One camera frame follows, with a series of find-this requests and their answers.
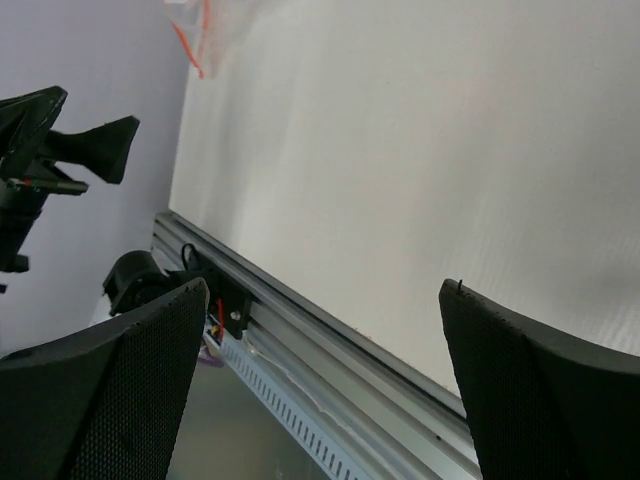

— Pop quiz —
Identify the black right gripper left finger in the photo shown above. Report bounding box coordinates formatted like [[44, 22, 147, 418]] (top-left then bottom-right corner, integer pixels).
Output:
[[1, 278, 209, 479]]

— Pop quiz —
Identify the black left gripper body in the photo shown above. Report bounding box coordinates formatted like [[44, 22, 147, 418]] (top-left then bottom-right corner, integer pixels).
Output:
[[1, 86, 88, 273]]

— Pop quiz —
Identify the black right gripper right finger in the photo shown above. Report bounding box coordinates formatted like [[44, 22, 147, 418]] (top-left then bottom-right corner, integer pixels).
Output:
[[438, 279, 639, 479]]

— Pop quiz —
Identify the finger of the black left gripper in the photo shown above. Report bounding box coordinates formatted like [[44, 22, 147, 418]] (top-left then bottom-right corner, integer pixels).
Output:
[[47, 116, 140, 184]]

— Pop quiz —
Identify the clear zip bag orange zipper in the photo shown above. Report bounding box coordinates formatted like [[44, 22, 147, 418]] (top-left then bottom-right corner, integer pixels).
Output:
[[164, 0, 261, 81]]

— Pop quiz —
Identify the aluminium extrusion rail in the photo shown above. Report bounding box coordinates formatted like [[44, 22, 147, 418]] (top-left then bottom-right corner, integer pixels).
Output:
[[151, 212, 481, 479]]

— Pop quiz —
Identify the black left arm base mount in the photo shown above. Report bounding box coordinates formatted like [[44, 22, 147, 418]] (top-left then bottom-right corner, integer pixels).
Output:
[[102, 243, 256, 341]]

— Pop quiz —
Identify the white slotted cable duct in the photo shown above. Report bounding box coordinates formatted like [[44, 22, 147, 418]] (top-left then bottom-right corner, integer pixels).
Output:
[[203, 326, 369, 479]]

